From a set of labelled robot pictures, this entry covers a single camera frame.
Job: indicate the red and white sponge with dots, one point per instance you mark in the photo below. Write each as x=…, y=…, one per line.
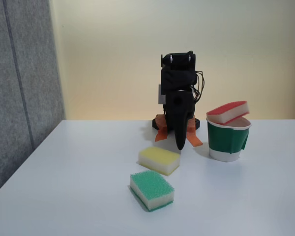
x=226, y=110

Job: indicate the yellow and white sponge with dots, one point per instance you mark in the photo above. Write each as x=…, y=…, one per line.
x=158, y=157

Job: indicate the white paper cup green sleeve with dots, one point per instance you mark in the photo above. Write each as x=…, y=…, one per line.
x=221, y=140

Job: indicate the green and white sponge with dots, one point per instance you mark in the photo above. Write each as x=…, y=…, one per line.
x=151, y=185

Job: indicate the grey felt partition panel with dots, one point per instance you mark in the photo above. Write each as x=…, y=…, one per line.
x=22, y=86

